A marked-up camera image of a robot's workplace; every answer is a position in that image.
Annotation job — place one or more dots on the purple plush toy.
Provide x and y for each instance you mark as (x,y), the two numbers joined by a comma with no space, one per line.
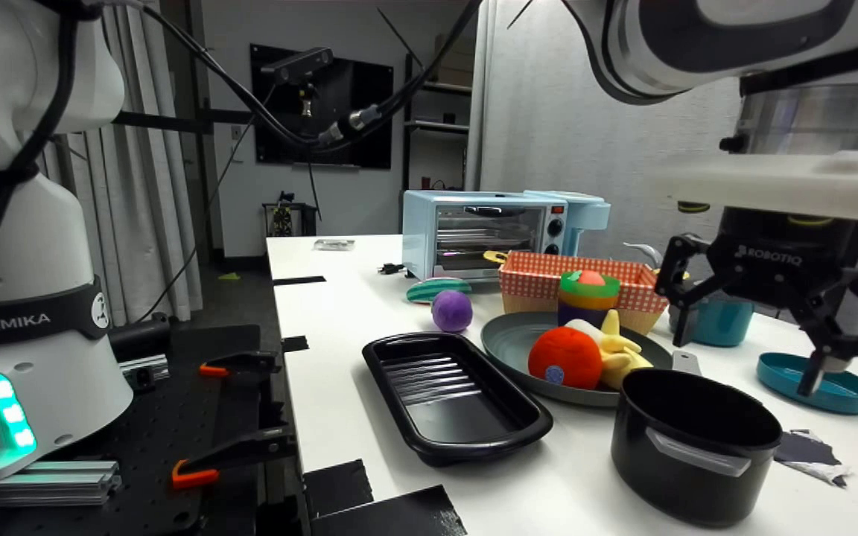
(450,311)

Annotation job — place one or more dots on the orange checkered basket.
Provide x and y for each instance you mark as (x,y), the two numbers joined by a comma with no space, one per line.
(533,279)

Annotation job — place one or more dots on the aluminium profile rail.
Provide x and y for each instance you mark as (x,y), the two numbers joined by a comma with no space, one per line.
(31,483)

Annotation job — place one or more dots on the dark grey flat piece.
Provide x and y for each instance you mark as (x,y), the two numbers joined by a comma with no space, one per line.
(806,451)

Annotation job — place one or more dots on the teal toy lid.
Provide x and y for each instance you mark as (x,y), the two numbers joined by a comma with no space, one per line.
(433,290)

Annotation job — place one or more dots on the teal cup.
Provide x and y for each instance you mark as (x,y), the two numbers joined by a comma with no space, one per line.
(721,324)

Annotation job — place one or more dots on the black wall monitor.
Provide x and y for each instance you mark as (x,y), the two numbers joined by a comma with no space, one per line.
(357,120)

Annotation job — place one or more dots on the black ridged rectangular tray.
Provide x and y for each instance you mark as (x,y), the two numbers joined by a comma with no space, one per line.
(454,399)

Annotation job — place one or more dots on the yellow plush banana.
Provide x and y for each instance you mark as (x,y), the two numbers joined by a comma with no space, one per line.
(623,352)

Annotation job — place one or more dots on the dark purple cup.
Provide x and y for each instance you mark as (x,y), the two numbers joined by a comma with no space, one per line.
(578,317)

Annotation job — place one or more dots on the dark grey round plate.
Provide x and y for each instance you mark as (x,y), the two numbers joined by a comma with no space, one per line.
(508,348)

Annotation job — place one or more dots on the light blue toy toaster oven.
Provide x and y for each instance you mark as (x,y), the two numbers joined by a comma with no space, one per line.
(490,235)

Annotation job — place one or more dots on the green cup with strawberry toy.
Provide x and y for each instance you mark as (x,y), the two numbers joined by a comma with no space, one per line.
(591,288)

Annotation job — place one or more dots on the teal toy pan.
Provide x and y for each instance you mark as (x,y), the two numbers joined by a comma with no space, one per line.
(797,384)

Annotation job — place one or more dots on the black clamp with orange tip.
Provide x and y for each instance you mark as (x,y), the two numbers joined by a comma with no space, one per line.
(231,457)
(250,366)

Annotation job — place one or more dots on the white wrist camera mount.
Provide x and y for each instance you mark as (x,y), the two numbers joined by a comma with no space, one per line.
(797,183)

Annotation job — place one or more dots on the grey pleated curtain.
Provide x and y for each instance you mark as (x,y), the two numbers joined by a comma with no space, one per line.
(567,129)

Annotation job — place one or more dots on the white pleated curtain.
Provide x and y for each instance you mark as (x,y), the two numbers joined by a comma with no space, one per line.
(149,227)

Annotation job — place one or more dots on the red plush tomato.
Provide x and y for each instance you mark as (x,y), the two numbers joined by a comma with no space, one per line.
(564,360)

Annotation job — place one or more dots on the dark wall shelf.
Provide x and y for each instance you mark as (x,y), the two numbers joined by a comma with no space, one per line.
(439,125)

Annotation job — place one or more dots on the small grey box device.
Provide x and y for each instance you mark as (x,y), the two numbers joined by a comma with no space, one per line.
(287,218)

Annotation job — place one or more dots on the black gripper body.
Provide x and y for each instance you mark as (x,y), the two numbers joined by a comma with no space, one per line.
(788,254)

